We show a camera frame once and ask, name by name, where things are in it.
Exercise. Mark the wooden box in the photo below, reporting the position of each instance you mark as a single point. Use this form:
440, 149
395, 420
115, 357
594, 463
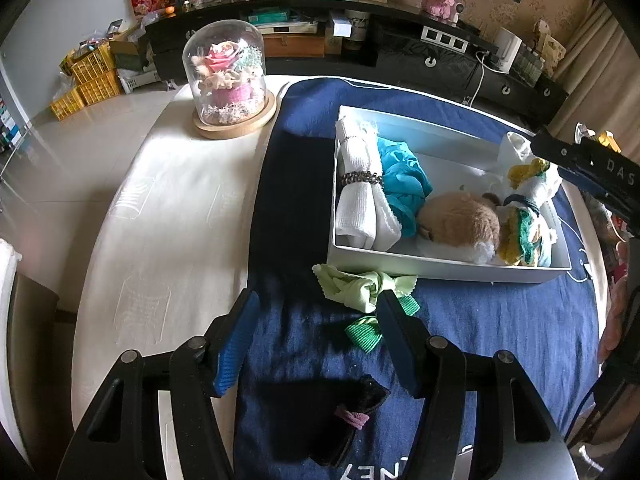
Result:
294, 46

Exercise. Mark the small white box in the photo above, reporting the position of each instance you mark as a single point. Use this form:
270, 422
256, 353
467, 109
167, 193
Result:
341, 27

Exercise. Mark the brown plush toy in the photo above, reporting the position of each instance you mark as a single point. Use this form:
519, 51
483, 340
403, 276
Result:
457, 222

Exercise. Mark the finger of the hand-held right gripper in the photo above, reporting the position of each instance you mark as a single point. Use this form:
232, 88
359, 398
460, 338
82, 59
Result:
585, 182
560, 150

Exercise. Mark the row of glass bottles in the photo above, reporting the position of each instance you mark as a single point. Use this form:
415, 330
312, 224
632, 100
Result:
530, 64

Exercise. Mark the white triple photo frame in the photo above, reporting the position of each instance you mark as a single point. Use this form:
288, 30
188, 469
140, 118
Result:
444, 37

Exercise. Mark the pink plush toy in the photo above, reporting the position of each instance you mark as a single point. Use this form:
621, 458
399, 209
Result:
439, 0

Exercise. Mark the navy blanket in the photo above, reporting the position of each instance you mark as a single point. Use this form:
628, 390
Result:
475, 320

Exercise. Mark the light green cloth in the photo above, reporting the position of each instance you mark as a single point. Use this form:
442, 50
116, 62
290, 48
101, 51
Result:
360, 285

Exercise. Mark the brown chair white cushion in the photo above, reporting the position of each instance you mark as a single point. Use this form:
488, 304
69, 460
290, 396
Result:
30, 360

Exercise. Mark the white plastic basket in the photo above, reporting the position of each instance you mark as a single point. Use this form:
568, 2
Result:
141, 84

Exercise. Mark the teal cloth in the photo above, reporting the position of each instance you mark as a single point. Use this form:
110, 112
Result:
405, 175

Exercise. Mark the yellow plastic crate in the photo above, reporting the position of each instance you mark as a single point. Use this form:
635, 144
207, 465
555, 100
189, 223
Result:
66, 103
100, 87
92, 62

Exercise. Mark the white towel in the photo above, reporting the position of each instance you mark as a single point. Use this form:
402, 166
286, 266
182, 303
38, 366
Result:
357, 210

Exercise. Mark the green ribbon bow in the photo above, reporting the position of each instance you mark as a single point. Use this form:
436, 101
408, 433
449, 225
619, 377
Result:
365, 332

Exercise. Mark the white security camera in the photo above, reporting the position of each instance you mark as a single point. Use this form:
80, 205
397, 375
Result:
459, 12

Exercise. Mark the stack of teal boxes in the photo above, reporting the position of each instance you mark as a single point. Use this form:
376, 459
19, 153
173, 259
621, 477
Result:
275, 20

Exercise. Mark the person's right hand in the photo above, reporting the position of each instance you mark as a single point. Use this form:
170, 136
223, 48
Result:
617, 310

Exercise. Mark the white fluffy yellow-green knitwear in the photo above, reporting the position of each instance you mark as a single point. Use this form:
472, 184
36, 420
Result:
542, 180

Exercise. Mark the glass dome with flowers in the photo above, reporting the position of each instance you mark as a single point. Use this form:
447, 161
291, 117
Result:
227, 75

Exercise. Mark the cardboard box with clutter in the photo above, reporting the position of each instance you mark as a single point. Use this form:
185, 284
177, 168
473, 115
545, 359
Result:
130, 47

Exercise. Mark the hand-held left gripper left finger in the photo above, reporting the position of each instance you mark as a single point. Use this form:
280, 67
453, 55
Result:
235, 350

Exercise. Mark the yellow plastic toy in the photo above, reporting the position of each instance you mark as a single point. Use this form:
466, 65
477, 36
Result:
607, 140

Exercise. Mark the beige curtain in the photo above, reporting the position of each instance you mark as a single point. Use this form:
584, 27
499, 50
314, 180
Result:
590, 45

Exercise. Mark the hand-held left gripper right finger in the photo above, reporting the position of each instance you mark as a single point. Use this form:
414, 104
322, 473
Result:
400, 345

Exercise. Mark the black cabinet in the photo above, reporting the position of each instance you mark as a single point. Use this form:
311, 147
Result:
400, 60

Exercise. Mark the white cardboard box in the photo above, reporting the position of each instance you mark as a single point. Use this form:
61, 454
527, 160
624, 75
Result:
400, 265

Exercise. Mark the white tall appliance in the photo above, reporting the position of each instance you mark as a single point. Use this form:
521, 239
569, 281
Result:
506, 50

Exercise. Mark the black bow hair clip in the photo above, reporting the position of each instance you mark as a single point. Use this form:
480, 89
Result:
350, 410

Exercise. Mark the shelf of colourful boxes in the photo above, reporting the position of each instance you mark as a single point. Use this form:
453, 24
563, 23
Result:
10, 125

